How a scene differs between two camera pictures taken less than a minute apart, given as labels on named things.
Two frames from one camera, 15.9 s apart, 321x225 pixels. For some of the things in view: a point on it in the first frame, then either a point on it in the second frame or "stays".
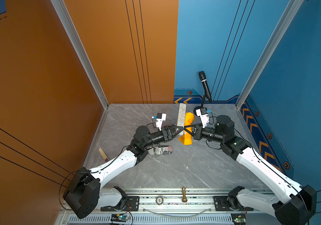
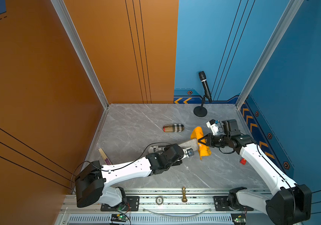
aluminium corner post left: [72, 33] stays
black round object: [203, 101] stays
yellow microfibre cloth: [186, 138] → [203, 150]
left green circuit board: [119, 217] stays
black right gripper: [198, 135] → [209, 137]
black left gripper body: [164, 133] → [177, 162]
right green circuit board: [239, 218] stays
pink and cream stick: [103, 155] stays
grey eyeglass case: [181, 120] → [193, 144]
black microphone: [202, 78] stays
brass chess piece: [184, 199] stays
